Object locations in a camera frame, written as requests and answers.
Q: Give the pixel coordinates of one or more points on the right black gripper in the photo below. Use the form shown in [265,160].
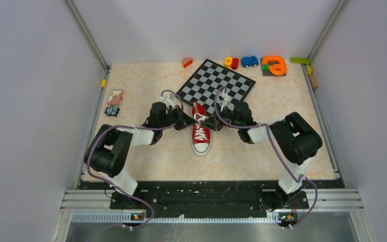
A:
[211,123]

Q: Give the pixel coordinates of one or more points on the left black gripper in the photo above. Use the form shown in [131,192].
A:
[185,121]

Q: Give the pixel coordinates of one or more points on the red canvas sneaker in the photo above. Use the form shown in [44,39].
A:
[201,136]

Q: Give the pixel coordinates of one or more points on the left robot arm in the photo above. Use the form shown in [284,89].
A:
[108,151]

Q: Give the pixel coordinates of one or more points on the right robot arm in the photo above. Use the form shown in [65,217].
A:
[294,141]

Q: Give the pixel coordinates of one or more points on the black grey checkerboard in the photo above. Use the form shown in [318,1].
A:
[204,83]

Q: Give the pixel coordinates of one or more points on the orange half-round toy block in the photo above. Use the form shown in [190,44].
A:
[186,61]

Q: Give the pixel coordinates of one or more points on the yellow toy cylinder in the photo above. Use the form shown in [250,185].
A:
[228,62]

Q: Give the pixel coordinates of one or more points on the red toy cylinder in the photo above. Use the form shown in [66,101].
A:
[235,63]

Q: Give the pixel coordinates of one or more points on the blue toy car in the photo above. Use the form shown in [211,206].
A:
[249,61]

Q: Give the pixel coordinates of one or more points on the pink tangram card box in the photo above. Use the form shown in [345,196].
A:
[115,97]

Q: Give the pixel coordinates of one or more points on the small blue toy robot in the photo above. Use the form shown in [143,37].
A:
[112,111]

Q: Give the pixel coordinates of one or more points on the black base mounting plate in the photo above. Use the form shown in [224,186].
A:
[202,199]

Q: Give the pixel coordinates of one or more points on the orange curved track toy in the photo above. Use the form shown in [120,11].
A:
[273,66]

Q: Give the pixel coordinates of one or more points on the green flat block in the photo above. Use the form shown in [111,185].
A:
[299,60]

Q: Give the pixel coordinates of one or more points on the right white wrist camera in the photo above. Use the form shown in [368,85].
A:
[225,100]

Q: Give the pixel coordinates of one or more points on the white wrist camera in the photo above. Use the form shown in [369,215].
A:
[225,100]
[168,101]

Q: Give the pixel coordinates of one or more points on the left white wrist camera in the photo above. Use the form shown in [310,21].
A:
[168,101]

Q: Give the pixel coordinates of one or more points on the wooden block on rail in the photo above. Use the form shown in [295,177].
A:
[313,81]

